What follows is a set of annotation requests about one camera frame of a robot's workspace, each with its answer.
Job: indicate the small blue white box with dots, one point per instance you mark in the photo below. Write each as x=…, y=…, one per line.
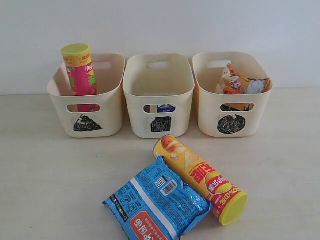
x=165, y=108

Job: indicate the small purple box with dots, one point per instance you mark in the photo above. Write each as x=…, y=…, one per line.
x=151, y=109

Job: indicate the orange snack bag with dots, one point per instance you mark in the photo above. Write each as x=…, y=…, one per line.
x=231, y=83

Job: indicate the blue noodle bag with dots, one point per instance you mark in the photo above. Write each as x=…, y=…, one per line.
x=157, y=205

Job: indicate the pink Lays chips can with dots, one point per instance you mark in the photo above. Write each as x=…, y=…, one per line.
x=80, y=70

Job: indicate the cream bin with square mark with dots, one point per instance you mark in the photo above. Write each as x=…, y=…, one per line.
x=159, y=79

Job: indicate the cream bin with triangle mark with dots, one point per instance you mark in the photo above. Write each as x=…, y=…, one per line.
x=91, y=116

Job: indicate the cream bin with circle mark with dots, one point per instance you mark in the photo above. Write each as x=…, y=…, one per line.
x=211, y=120

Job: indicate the yellow Lays chips can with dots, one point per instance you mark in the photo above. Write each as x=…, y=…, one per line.
x=228, y=201

